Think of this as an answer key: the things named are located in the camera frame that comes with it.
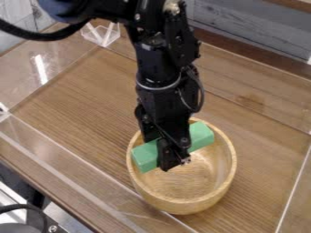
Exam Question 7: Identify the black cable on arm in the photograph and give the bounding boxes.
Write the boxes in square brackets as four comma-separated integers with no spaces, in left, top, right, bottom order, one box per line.
[0,17,89,42]

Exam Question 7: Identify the black cable bottom left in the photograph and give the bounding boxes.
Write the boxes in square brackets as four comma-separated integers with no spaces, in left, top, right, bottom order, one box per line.
[0,204,49,233]

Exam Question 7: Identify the brown wooden bowl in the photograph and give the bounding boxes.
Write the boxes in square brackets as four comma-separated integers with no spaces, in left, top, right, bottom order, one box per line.
[126,117,236,215]

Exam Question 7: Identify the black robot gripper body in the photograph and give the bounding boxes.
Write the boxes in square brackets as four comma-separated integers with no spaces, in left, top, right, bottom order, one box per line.
[136,69,204,150]

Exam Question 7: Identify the green rectangular block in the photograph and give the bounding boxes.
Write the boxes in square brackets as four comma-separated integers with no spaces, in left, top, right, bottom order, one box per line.
[130,121,214,173]

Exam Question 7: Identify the black metal frame corner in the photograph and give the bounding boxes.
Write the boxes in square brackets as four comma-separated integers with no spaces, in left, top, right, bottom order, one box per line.
[25,204,69,233]

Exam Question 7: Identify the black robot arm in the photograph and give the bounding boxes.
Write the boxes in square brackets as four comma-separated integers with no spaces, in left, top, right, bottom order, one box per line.
[37,0,204,171]

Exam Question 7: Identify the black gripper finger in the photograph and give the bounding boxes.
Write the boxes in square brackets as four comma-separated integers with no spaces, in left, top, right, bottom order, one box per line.
[156,139,190,172]
[134,106,158,143]

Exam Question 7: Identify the clear acrylic corner bracket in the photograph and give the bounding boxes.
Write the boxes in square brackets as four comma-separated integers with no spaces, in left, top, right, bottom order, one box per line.
[80,23,120,47]

